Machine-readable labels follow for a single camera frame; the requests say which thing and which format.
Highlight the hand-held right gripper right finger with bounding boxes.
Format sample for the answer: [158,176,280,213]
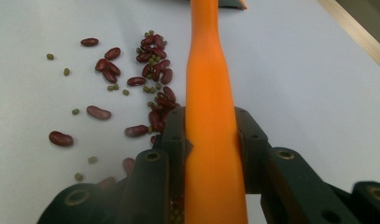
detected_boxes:
[233,106,272,195]

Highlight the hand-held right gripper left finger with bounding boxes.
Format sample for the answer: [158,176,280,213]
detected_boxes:
[161,106,194,200]

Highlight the orange brush with grey bristles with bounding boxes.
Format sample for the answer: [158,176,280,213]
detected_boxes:
[183,0,250,224]

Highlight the red kidney beans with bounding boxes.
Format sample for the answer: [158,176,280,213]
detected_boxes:
[48,33,186,220]

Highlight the grey dustpan with orange lip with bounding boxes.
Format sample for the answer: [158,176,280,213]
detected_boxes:
[218,0,248,11]

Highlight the green mung beans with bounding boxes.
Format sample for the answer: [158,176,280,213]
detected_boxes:
[46,29,181,220]

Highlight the light wooden table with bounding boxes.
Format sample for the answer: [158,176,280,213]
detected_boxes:
[317,0,380,75]

